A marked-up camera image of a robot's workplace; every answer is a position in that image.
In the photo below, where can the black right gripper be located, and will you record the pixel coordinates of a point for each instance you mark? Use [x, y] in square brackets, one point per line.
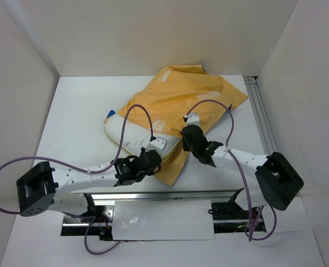
[185, 147]

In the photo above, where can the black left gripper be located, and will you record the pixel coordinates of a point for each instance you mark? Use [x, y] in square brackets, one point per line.
[142, 149]

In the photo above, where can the white pillow yellow edge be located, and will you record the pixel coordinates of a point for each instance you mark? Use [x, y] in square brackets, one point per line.
[136, 137]

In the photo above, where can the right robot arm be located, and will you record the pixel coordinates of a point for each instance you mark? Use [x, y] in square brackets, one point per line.
[254, 166]

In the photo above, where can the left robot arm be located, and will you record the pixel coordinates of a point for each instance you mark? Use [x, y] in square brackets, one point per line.
[44, 187]

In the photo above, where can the white cover plate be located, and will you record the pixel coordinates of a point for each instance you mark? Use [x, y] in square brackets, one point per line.
[145, 220]

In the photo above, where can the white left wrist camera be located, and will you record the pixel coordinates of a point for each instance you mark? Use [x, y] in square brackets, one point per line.
[158, 144]

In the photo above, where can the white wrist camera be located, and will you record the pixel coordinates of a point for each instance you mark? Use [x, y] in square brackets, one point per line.
[192, 119]
[158, 144]

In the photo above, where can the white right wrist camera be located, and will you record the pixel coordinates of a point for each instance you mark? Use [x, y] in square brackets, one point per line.
[192, 119]

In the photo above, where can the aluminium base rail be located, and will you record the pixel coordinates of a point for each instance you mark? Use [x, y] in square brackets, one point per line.
[162, 195]

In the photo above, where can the aluminium side rail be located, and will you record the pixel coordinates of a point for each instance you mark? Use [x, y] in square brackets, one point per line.
[264, 116]

